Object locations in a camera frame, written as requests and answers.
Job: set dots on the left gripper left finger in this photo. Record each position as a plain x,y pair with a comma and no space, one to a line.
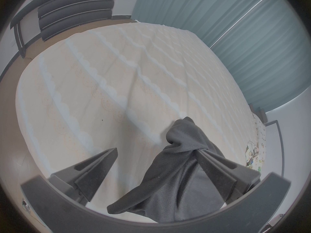
94,173

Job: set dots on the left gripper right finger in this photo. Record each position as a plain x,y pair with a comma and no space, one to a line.
226,176

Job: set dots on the black T-shirt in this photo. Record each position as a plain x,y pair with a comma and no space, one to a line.
175,178

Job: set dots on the white printed pillow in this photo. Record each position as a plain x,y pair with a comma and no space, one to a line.
261,142

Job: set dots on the grey bedside table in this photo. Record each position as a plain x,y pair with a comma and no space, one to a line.
257,110

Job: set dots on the bed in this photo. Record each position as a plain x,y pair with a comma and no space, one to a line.
121,81

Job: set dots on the blue-green curtain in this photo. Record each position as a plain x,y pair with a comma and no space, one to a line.
267,57
182,6

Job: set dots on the black chest of drawers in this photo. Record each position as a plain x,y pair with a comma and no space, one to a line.
73,11

